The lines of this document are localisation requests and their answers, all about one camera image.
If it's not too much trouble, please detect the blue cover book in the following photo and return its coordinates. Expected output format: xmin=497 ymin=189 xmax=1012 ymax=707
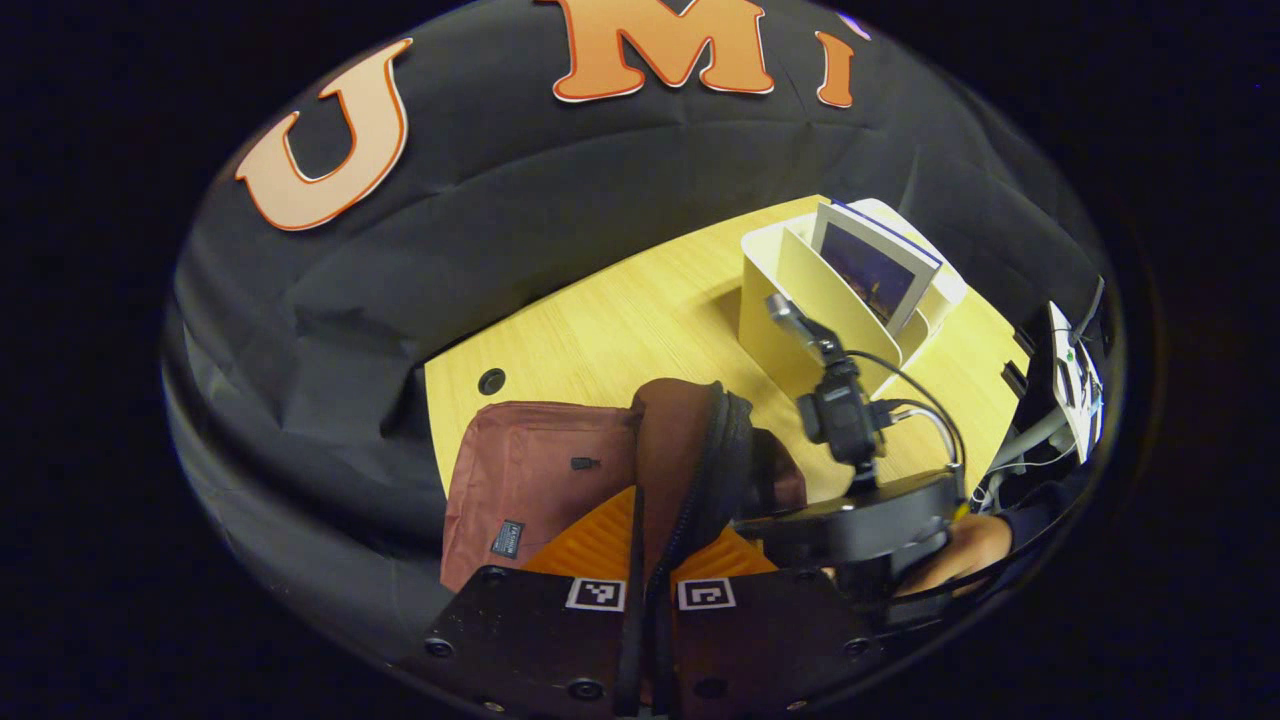
xmin=808 ymin=199 xmax=945 ymax=340

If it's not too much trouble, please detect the maroon schoolbag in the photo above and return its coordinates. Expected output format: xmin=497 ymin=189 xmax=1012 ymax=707
xmin=440 ymin=378 xmax=809 ymax=717

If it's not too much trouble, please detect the grey camera cable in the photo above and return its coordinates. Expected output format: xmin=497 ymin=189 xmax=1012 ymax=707
xmin=884 ymin=402 xmax=963 ymax=471

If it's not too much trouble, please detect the white electronic device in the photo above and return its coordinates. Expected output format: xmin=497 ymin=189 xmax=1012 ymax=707
xmin=1040 ymin=298 xmax=1107 ymax=464

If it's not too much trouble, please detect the white bookshelf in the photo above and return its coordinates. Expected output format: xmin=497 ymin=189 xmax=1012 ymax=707
xmin=739 ymin=197 xmax=970 ymax=402

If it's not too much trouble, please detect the black camera cable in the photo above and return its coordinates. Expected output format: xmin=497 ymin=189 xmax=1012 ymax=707
xmin=848 ymin=349 xmax=969 ymax=473

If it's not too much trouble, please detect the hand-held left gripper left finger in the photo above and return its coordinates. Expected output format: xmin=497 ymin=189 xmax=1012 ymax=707
xmin=420 ymin=485 xmax=647 ymax=720

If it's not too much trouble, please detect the black backdrop cloth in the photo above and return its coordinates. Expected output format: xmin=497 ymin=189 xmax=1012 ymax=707
xmin=163 ymin=0 xmax=1101 ymax=681

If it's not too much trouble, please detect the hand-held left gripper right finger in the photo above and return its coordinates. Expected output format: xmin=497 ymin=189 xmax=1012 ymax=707
xmin=665 ymin=528 xmax=883 ymax=720

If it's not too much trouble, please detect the bundle of loose cables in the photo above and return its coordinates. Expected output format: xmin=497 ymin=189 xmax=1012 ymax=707
xmin=968 ymin=405 xmax=1076 ymax=513

